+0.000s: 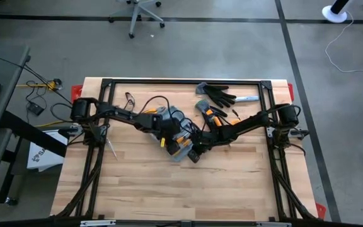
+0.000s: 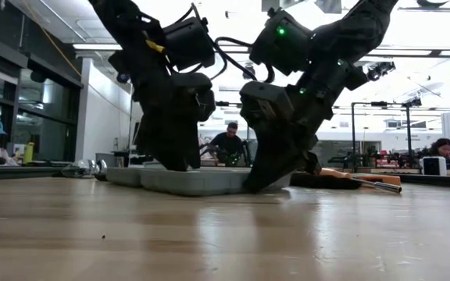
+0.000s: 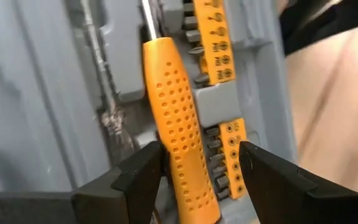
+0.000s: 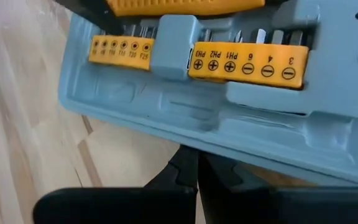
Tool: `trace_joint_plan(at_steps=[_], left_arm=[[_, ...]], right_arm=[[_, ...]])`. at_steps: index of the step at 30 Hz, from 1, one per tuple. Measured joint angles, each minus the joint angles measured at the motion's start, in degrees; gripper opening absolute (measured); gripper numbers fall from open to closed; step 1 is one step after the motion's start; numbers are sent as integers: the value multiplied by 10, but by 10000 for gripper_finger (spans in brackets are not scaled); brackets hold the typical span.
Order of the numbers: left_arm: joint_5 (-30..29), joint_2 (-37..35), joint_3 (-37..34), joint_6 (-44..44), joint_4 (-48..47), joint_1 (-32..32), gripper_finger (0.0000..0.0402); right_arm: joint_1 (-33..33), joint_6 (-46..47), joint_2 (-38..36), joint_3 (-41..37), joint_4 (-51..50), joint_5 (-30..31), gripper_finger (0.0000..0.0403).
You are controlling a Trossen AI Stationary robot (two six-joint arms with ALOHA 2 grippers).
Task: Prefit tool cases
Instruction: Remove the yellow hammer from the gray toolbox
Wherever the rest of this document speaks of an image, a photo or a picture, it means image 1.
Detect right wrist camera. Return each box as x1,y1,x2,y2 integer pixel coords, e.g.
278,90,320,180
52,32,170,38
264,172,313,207
187,149,201,164

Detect black desk leg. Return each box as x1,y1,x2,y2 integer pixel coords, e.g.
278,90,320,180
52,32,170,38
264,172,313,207
0,110,67,158

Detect white round stand base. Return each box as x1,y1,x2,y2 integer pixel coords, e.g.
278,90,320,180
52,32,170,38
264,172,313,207
321,0,354,24

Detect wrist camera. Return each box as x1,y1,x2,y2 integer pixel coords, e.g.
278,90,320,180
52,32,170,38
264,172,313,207
187,149,201,164
167,141,182,156

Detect black metal rig frame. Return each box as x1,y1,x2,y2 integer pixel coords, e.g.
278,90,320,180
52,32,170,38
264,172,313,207
55,78,318,221

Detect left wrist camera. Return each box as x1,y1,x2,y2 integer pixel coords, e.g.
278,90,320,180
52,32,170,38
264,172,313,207
167,141,182,156

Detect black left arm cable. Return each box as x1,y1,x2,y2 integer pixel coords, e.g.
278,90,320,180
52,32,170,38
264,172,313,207
138,95,173,118

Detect silver utility knife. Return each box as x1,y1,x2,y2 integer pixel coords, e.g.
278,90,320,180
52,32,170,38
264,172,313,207
234,95,261,103

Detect grey plastic tool case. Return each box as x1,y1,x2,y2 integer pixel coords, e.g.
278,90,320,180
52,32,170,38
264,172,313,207
149,106,201,163

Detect white floor cable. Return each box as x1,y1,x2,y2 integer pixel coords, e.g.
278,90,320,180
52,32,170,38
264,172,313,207
324,11,363,74

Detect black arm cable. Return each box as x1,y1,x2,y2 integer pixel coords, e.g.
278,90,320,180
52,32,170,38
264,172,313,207
138,95,173,118
180,117,202,135

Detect silver frame bracket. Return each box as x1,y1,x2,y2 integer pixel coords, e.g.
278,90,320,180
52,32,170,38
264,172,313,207
79,219,117,227
256,221,293,227

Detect red corner clamp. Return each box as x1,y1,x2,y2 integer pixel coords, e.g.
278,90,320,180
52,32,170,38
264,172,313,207
314,202,328,221
287,82,295,103
71,84,84,104

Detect slim clear screwdriver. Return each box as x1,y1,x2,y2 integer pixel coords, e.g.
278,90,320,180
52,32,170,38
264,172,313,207
105,137,120,162

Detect yellow floor cable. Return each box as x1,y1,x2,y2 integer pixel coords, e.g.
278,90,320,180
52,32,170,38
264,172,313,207
36,120,74,128

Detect yellow black extension plug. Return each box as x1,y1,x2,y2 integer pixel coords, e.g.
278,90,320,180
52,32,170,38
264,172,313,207
47,78,64,92

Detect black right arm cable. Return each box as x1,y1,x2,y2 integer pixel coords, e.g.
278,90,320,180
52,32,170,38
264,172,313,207
180,117,202,135

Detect black desk caster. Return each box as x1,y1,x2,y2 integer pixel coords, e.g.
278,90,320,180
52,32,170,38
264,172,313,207
4,196,20,207

